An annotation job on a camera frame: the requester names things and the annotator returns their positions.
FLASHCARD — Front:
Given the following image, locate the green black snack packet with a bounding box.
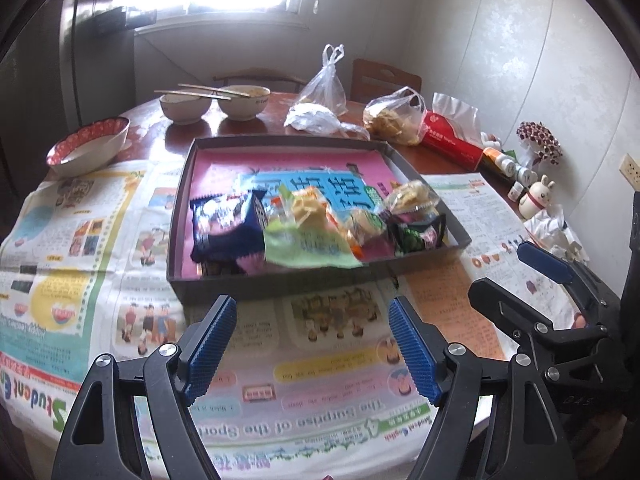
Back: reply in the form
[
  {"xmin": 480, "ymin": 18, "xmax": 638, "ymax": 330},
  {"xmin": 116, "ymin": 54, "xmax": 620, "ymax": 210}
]
[{"xmin": 390, "ymin": 214, "xmax": 446, "ymax": 255}]

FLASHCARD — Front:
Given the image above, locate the clear pastry snack packet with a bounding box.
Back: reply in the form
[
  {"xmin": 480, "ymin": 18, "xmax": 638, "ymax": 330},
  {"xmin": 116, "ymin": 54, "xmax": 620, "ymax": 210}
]
[{"xmin": 383, "ymin": 180, "xmax": 440, "ymax": 214}]

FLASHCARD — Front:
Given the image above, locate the green label pastry packet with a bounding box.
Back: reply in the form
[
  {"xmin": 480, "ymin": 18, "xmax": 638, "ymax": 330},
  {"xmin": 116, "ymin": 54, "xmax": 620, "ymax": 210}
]
[{"xmin": 345, "ymin": 208, "xmax": 387, "ymax": 246}]

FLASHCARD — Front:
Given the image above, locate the yellow snack green wrapper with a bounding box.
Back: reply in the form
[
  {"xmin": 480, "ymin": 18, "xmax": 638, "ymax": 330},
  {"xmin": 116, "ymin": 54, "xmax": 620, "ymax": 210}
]
[{"xmin": 262, "ymin": 184, "xmax": 365, "ymax": 270}]

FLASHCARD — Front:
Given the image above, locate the dark blue cookie packet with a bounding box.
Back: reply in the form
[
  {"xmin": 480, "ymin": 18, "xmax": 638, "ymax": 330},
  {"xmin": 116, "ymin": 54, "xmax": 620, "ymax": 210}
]
[{"xmin": 190, "ymin": 188, "xmax": 268, "ymax": 263}]

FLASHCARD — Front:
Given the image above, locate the red snack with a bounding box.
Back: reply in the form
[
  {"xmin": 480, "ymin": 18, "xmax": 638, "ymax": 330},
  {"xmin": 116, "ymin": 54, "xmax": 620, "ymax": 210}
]
[{"xmin": 357, "ymin": 236, "xmax": 396, "ymax": 263}]

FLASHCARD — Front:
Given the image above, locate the orange snack packet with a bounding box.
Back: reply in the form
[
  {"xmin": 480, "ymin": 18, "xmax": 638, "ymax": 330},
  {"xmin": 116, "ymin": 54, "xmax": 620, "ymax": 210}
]
[{"xmin": 265, "ymin": 184, "xmax": 346, "ymax": 240}]

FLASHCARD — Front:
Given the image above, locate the crumpled white tissue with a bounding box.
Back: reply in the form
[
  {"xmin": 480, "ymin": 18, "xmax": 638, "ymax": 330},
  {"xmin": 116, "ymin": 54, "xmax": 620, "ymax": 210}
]
[{"xmin": 524, "ymin": 204, "xmax": 589, "ymax": 264}]

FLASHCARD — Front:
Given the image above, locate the white rabbit figurine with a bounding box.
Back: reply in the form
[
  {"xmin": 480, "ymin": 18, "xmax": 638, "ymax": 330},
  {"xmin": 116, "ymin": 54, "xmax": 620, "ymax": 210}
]
[{"xmin": 518, "ymin": 174, "xmax": 555, "ymax": 220}]

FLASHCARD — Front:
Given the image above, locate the small white bottle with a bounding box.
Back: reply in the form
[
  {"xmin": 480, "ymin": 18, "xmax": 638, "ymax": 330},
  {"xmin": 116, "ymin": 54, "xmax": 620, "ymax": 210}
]
[
  {"xmin": 508, "ymin": 181, "xmax": 524, "ymax": 203},
  {"xmin": 516, "ymin": 166, "xmax": 538, "ymax": 188}
]

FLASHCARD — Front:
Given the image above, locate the newspaper sheet right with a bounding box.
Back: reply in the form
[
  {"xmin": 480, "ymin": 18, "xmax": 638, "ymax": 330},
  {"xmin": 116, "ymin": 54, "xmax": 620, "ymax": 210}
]
[{"xmin": 402, "ymin": 174, "xmax": 576, "ymax": 360}]

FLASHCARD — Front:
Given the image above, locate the orange capped bottle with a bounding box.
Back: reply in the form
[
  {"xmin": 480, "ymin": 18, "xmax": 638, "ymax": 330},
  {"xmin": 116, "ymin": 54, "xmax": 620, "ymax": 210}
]
[{"xmin": 483, "ymin": 148, "xmax": 516, "ymax": 178}]

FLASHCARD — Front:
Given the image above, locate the red white flower ornament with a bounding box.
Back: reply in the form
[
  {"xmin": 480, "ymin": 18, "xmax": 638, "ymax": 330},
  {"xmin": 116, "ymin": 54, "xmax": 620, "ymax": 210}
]
[{"xmin": 515, "ymin": 122, "xmax": 563, "ymax": 167}]

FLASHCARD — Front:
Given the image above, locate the red tissue pack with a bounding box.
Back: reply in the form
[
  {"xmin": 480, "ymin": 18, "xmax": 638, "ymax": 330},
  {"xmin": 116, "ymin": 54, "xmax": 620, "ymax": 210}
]
[{"xmin": 422, "ymin": 92, "xmax": 484, "ymax": 171}]

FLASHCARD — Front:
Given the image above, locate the pink and blue book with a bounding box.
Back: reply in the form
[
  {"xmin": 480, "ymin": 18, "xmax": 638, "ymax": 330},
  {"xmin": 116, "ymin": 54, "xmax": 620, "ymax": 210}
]
[{"xmin": 167, "ymin": 142, "xmax": 407, "ymax": 281}]

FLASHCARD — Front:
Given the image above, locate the plastic bag with fried food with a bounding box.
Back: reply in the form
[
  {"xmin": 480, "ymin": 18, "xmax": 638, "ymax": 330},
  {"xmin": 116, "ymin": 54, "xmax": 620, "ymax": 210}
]
[{"xmin": 362, "ymin": 87, "xmax": 427, "ymax": 146}]

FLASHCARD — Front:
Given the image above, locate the colourful student newspaper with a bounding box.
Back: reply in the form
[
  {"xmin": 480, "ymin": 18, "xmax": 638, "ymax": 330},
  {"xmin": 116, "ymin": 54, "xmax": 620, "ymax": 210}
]
[{"xmin": 1, "ymin": 170, "xmax": 444, "ymax": 479}]

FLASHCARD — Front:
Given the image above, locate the wooden chair back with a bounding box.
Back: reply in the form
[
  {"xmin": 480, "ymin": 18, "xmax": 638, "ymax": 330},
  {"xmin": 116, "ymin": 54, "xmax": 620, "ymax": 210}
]
[{"xmin": 349, "ymin": 58, "xmax": 422, "ymax": 104}]

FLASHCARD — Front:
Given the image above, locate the crumpled white plastic bag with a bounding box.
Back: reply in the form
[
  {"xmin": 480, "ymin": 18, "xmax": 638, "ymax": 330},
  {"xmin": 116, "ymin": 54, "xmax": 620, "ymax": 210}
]
[{"xmin": 283, "ymin": 103, "xmax": 370, "ymax": 141}]

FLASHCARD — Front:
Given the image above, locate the clear tied plastic bag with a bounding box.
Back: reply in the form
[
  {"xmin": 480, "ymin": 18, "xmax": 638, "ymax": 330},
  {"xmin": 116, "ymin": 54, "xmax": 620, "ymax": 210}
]
[{"xmin": 295, "ymin": 44, "xmax": 347, "ymax": 117}]

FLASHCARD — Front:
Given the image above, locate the red rimmed ceramic bowl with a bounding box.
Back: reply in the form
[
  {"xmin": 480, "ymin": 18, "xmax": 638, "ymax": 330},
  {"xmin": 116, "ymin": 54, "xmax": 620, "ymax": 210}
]
[{"xmin": 46, "ymin": 116, "xmax": 130, "ymax": 178}]

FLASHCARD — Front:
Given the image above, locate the white bowl right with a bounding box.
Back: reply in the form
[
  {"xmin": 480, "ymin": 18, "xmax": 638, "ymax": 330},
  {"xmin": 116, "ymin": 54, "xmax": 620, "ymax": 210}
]
[{"xmin": 218, "ymin": 84, "xmax": 271, "ymax": 122}]

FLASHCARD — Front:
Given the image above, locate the white bowl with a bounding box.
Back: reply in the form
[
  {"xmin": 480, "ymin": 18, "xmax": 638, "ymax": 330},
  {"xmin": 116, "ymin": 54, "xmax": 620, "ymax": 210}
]
[
  {"xmin": 218, "ymin": 84, "xmax": 271, "ymax": 122},
  {"xmin": 160, "ymin": 94, "xmax": 212, "ymax": 125}
]

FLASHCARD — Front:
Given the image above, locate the white bowl left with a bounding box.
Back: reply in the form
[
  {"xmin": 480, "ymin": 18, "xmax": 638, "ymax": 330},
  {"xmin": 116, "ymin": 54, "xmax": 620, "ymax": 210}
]
[{"xmin": 160, "ymin": 94, "xmax": 212, "ymax": 125}]

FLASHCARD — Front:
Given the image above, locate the chopstick front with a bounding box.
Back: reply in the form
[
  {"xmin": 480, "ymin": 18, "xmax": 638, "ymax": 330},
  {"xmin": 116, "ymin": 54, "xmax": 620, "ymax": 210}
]
[{"xmin": 154, "ymin": 90, "xmax": 231, "ymax": 101}]

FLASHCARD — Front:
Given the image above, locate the chopstick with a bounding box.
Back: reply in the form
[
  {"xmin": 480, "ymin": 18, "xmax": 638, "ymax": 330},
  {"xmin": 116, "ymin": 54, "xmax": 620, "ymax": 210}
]
[
  {"xmin": 177, "ymin": 84, "xmax": 250, "ymax": 98},
  {"xmin": 154, "ymin": 90, "xmax": 231, "ymax": 101}
]

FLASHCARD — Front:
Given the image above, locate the chopstick back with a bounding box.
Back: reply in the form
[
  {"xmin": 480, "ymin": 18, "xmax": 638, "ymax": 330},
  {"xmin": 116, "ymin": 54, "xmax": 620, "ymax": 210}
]
[{"xmin": 177, "ymin": 84, "xmax": 250, "ymax": 98}]

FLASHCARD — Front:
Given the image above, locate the wall power socket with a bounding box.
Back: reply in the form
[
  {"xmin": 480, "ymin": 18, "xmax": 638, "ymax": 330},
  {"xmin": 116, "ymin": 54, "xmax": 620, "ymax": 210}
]
[{"xmin": 618, "ymin": 154, "xmax": 640, "ymax": 192}]

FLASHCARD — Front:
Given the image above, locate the wooden chair dark frame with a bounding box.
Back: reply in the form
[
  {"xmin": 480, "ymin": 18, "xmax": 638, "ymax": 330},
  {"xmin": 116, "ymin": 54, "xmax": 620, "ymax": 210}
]
[{"xmin": 213, "ymin": 67, "xmax": 307, "ymax": 90}]

